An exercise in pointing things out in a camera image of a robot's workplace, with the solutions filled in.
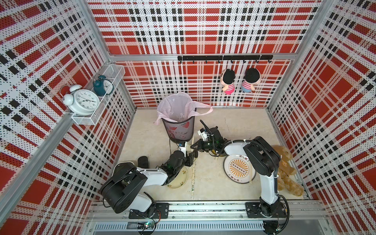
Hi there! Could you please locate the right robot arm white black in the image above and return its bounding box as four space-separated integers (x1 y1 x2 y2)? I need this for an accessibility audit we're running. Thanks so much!
191 127 289 218

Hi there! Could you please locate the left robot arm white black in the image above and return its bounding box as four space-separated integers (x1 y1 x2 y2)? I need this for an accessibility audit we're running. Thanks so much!
99 150 198 219

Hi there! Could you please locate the cream plate with flowers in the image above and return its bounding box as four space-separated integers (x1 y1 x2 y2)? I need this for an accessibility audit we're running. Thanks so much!
167 166 189 189

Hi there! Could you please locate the black mesh trash bin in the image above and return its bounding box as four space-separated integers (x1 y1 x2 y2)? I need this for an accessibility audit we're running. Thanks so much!
162 117 195 144

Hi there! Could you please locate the white plate orange sunburst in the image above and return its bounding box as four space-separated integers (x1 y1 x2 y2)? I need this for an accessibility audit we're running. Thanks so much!
223 154 257 184

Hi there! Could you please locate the pink plastic bin liner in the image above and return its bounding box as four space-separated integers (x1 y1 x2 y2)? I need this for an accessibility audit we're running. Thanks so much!
154 92 213 125

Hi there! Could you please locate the doll with pink shirt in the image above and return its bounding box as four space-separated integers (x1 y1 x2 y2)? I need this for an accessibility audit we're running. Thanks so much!
220 69 235 95

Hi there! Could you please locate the green circuit board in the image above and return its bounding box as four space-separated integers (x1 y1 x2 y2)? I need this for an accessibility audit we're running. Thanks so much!
126 221 155 230

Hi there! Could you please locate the brown teddy bear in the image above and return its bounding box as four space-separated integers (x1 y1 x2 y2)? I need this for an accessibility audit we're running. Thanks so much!
272 145 304 196

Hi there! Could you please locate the doll with striped blue shirt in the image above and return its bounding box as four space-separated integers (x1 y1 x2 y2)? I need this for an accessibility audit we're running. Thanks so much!
241 68 260 93

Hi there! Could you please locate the teal alarm clock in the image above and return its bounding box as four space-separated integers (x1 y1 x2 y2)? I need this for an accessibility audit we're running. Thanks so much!
93 75 114 97

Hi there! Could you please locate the white alarm clock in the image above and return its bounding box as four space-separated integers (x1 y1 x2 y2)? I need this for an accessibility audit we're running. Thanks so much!
63 84 100 116

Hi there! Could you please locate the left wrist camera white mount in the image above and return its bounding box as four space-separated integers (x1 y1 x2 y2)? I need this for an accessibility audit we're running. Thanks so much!
177 142 188 157

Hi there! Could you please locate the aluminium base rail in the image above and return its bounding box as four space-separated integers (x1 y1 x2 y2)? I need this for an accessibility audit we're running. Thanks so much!
83 200 335 235

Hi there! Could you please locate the black wall hook rail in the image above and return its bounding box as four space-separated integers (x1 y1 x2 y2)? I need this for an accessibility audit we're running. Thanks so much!
177 55 273 62

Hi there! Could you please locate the white wire wall shelf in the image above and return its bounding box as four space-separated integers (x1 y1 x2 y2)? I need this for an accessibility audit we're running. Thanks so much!
72 64 125 126

